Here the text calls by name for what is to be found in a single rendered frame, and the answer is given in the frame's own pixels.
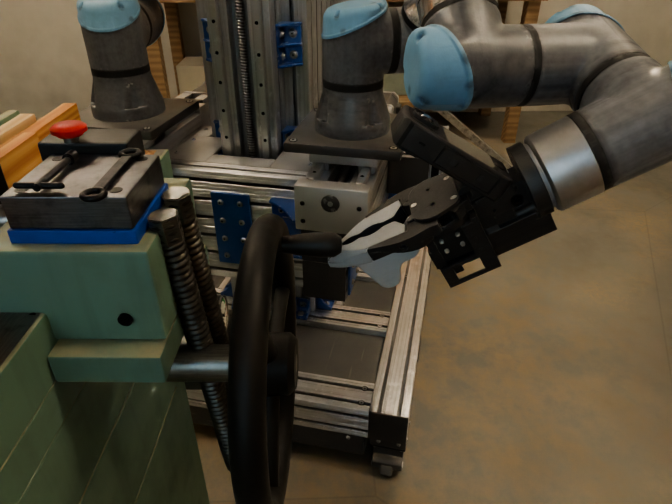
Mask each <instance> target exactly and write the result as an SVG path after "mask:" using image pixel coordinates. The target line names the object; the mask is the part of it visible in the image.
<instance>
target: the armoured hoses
mask: <svg viewBox="0 0 672 504"><path fill-rule="evenodd" d="M161 197H162V198H163V200H164V202H163V203H164V205H165V206H166V207H163V208H160V209H158V210H155V211H153V212H150V214H149V216H148V218H147V219H148V223H149V226H150V230H151V231H154V232H156V233H158V235H159V237H160V239H161V244H162V250H163V251H164V257H166V260H165V261H166V263H167V269H169V271H168V274H169V275H170V281H171V286H172V287H173V292H174V297H175V298H176V299H175V302H176V303H177V308H178V313H179V314H180V316H179V318H180V319H181V324H182V328H183V329H184V336H185V338H186V339H185V340H186V342H187V345H188V346H189V347H191V348H193V349H203V348H207V347H208V346H210V345H211V344H229V343H230V342H229V341H230V340H229V339H228V337H229V336H228V335H227V331H226V326H225V322H224V318H223V317H222V316H223V314H222V312H221V308H220V304H219V300H218V298H217V297H218V295H217V294H216V292H217V291H216V289H215V285H214V281H213V279H212V277H213V276H212V275H211V270H210V265H209V264H208V259H207V255H206V253H205V251H206V250H205V248H204V243H203V242H202V240H203V239H202V237H201V232H200V231H199V228H200V227H199V226H198V221H197V219H196V214H195V212H194V211H195V209H194V208H193V202H192V201H191V198H192V197H191V196H190V190H189V189H188V188H187V187H172V188H170V189H168V190H167V191H165V192H163V194H162V196H161ZM199 383H200V386H201V390H202V392H203V395H204V399H205V402H206V406H207V408H208V411H209V415H210V418H211V422H212V424H213V427H214V430H215V434H216V437H217V440H218V444H219V447H220V450H221V452H222V457H223V459H224V463H225V465H226V467H227V470H228V471H230V462H229V448H228V421H227V391H228V382H199Z"/></svg>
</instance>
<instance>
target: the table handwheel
mask: <svg viewBox="0 0 672 504"><path fill-rule="evenodd" d="M288 235H290V234H289V230H288V227H287V225H286V223H285V221H284V220H283V219H282V218H281V217H280V216H279V215H276V214H273V213H267V214H263V215H261V216H260V217H258V218H257V219H256V220H255V221H254V223H253V224H252V226H251V227H250V229H249V232H248V234H247V237H246V240H245V243H244V247H243V250H242V254H241V258H240V263H239V268H238V273H237V279H236V286H235V293H234V301H233V309H232V319H231V330H230V343H229V344H211V345H210V346H208V347H207V348H203V349H193V348H191V347H189V346H188V345H187V344H180V346H179V349H178V352H177V354H176V357H175V359H174V362H173V365H172V367H171V370H170V373H169V375H168V378H167V381H166V382H228V391H227V421H228V448H229V462H230V472H231V481H232V487H233V493H234V498H235V503H236V504H284V500H285V495H286V489H287V483H288V476H289V468H290V459H291V448H292V436H293V422H294V405H295V389H296V388H297V381H298V340H297V338H296V291H295V272H294V260H293V254H287V253H282V249H281V240H282V236H288ZM271 293H272V306H273V307H272V314H271V319H270V323H269V318H270V305H271Z"/></svg>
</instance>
